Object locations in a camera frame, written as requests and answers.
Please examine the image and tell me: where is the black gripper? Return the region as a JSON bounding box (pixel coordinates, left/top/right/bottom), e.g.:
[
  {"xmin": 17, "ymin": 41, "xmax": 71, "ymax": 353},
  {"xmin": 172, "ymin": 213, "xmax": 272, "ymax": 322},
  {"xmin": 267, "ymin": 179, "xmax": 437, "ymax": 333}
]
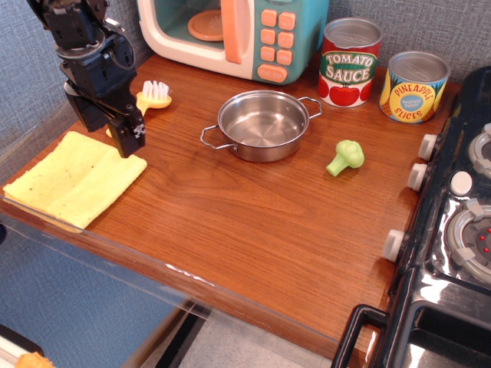
[{"xmin": 55, "ymin": 18, "xmax": 146, "ymax": 158}]

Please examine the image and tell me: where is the yellow toy scrub brush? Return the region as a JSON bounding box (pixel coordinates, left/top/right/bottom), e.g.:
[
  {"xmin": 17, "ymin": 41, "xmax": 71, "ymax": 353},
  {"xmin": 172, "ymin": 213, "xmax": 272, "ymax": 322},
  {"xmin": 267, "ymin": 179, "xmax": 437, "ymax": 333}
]
[{"xmin": 105, "ymin": 80, "xmax": 173, "ymax": 139}]

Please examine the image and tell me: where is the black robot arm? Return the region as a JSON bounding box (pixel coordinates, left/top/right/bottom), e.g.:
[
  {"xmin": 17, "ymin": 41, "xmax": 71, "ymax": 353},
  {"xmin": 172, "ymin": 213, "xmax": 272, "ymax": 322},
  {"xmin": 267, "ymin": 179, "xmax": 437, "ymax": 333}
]
[{"xmin": 29, "ymin": 1, "xmax": 146, "ymax": 158}]

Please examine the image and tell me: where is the yellow folded cloth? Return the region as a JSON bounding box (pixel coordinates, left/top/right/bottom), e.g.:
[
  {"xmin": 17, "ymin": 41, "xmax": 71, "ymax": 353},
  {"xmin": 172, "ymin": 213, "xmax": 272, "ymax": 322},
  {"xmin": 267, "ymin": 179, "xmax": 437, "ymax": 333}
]
[{"xmin": 3, "ymin": 131, "xmax": 147, "ymax": 232}]

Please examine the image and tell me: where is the orange microwave plate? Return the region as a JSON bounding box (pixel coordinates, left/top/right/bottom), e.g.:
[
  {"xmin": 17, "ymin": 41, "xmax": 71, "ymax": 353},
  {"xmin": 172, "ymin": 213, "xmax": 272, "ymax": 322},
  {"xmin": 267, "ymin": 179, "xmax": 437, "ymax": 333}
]
[{"xmin": 187, "ymin": 9, "xmax": 223, "ymax": 42}]

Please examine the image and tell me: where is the small steel pot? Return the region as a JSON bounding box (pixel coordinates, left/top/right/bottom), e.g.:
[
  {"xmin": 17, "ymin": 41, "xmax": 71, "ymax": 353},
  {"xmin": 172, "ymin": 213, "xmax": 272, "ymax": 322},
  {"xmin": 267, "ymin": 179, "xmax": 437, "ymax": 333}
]
[{"xmin": 200, "ymin": 90, "xmax": 323, "ymax": 163}]

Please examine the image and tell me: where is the clear acrylic table guard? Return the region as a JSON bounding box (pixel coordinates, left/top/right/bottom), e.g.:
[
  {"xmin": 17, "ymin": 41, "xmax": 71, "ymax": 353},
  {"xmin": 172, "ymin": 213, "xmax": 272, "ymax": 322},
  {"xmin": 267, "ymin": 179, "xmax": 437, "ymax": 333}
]
[{"xmin": 1, "ymin": 201, "xmax": 331, "ymax": 367}]

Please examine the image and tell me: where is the teal toy microwave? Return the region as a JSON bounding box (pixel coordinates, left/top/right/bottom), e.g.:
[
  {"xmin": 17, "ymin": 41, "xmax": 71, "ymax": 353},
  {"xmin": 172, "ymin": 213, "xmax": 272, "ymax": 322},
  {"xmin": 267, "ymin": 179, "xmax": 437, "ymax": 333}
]
[{"xmin": 137, "ymin": 1, "xmax": 329, "ymax": 85}]

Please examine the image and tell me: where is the green toy broccoli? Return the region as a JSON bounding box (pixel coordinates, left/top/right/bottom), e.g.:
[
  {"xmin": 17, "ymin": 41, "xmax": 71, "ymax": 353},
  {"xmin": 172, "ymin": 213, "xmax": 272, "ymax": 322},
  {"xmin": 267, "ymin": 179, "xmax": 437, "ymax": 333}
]
[{"xmin": 326, "ymin": 140, "xmax": 365, "ymax": 177}]

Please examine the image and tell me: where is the orange fuzzy object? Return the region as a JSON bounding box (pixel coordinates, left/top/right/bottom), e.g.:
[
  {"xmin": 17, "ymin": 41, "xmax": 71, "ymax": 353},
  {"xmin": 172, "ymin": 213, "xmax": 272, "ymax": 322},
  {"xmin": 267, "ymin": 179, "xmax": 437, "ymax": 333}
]
[{"xmin": 15, "ymin": 352, "xmax": 54, "ymax": 368}]

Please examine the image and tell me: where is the tomato sauce toy can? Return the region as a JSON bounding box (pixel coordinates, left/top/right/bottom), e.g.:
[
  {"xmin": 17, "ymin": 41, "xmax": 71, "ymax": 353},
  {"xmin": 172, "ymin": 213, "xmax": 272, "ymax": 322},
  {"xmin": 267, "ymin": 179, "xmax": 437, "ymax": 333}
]
[{"xmin": 318, "ymin": 18, "xmax": 382, "ymax": 107}]

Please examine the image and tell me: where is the pineapple slices toy can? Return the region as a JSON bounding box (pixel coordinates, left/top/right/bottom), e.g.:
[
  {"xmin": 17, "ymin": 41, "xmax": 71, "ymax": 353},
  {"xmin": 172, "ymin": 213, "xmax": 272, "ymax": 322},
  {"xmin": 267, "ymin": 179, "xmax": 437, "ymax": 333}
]
[{"xmin": 379, "ymin": 51, "xmax": 450, "ymax": 124}]

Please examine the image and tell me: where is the white stove knob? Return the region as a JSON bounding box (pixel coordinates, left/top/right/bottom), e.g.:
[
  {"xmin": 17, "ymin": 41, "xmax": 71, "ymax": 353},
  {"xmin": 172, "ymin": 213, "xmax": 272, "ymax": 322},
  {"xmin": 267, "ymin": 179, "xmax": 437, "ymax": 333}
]
[
  {"xmin": 407, "ymin": 163, "xmax": 427, "ymax": 192},
  {"xmin": 382, "ymin": 229, "xmax": 405, "ymax": 262},
  {"xmin": 418, "ymin": 134, "xmax": 438, "ymax": 161}
]

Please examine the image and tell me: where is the white round stove button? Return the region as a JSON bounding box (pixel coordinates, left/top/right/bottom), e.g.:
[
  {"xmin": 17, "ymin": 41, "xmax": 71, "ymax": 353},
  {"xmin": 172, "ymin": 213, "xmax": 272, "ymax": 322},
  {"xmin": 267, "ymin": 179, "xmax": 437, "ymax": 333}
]
[{"xmin": 450, "ymin": 171, "xmax": 473, "ymax": 196}]

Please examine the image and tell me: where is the grey stove burner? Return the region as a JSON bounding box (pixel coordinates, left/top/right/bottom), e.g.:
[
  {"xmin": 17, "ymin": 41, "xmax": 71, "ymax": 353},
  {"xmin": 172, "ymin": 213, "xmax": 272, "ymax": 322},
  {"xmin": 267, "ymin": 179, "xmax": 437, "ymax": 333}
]
[
  {"xmin": 468, "ymin": 123, "xmax": 491, "ymax": 179},
  {"xmin": 446, "ymin": 199, "xmax": 490, "ymax": 284}
]

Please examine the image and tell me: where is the black toy stove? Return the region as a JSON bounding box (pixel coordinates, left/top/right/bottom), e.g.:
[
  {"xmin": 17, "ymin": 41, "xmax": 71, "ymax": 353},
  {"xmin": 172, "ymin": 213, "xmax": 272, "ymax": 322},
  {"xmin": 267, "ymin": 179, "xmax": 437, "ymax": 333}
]
[{"xmin": 331, "ymin": 66, "xmax": 491, "ymax": 368}]

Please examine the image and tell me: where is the black oven door handle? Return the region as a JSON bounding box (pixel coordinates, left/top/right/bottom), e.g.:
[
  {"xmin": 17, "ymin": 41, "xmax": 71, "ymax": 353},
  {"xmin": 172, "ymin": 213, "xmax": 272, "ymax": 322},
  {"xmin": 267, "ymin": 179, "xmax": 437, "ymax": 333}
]
[{"xmin": 331, "ymin": 304, "xmax": 389, "ymax": 368}]

